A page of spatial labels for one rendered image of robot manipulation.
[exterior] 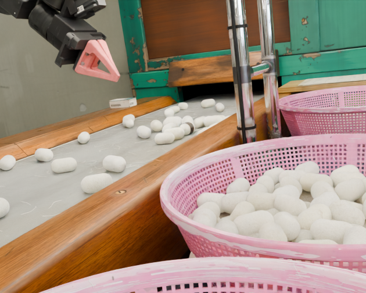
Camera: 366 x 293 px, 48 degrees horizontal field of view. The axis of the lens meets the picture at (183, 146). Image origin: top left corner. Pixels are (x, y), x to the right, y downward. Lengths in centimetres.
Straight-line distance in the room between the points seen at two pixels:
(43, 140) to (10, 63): 190
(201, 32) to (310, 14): 29
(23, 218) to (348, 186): 30
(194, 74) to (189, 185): 74
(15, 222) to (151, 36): 90
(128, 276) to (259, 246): 7
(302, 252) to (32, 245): 17
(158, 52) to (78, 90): 117
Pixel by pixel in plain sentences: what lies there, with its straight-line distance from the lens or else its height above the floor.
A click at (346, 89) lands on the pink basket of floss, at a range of 90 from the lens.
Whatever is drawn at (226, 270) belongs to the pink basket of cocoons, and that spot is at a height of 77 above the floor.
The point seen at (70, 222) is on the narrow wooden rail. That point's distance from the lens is 32.
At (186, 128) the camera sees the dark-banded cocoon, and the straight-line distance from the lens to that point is 69.
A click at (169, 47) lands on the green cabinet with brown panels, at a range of 122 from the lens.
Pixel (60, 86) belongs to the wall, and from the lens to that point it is 242.
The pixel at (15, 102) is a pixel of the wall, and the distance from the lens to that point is 267.
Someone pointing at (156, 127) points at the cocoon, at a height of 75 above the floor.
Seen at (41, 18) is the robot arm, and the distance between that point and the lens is 82.
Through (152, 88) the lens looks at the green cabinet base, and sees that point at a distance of 124.
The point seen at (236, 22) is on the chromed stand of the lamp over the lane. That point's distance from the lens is 53.
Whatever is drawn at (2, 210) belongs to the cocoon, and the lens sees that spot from 44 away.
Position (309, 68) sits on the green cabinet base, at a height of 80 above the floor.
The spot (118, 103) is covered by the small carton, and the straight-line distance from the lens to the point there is 104.
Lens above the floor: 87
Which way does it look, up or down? 12 degrees down
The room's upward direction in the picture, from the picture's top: 7 degrees counter-clockwise
